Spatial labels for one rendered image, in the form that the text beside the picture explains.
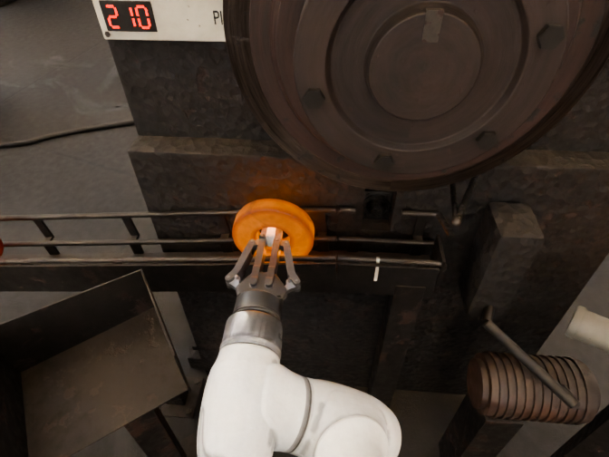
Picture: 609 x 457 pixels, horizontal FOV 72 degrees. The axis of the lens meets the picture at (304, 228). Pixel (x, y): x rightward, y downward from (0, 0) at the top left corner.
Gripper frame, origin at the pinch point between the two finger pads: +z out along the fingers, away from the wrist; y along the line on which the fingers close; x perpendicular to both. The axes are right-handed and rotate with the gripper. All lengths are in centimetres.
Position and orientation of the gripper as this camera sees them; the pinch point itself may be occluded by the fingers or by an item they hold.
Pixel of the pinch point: (273, 228)
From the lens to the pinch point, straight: 79.1
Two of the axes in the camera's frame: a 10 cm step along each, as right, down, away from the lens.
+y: 10.0, 0.4, -0.7
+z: 0.8, -7.2, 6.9
